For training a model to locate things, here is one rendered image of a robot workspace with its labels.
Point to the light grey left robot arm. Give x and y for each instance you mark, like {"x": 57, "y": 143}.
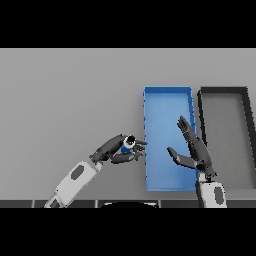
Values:
{"x": 73, "y": 185}

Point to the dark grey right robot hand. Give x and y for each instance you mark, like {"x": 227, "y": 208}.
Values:
{"x": 199, "y": 152}

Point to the blue bin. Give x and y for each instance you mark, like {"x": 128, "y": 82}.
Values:
{"x": 168, "y": 133}

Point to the dark grey bin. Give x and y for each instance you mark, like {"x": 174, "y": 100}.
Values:
{"x": 226, "y": 136}

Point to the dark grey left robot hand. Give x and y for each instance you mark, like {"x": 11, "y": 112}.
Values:
{"x": 108, "y": 148}

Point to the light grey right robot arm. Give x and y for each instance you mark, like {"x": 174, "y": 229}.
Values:
{"x": 211, "y": 193}

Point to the blue pipe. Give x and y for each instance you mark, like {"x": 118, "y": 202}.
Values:
{"x": 128, "y": 144}

